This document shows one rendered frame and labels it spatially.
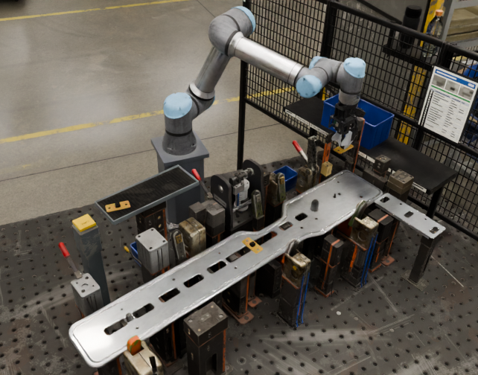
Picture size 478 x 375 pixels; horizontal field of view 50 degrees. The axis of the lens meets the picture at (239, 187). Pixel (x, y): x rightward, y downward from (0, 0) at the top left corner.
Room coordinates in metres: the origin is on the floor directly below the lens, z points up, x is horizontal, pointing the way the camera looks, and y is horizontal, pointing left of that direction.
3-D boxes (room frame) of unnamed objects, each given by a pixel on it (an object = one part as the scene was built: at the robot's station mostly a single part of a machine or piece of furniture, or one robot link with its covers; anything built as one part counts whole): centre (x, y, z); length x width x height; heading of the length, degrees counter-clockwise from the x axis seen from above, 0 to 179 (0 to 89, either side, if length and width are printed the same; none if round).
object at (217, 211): (1.50, 0.10, 0.89); 0.13 x 0.11 x 0.38; 42
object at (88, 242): (1.30, 0.53, 0.92); 0.08 x 0.08 x 0.44; 42
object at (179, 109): (1.88, 0.26, 1.27); 0.13 x 0.12 x 0.14; 151
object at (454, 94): (1.98, -0.89, 1.30); 0.23 x 0.02 x 0.31; 42
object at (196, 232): (1.38, 0.17, 0.89); 0.13 x 0.11 x 0.38; 42
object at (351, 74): (1.67, -0.38, 1.57); 0.09 x 0.08 x 0.11; 61
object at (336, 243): (1.43, -0.38, 0.84); 0.11 x 0.08 x 0.29; 42
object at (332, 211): (1.36, -0.05, 1.00); 1.38 x 0.22 x 0.02; 132
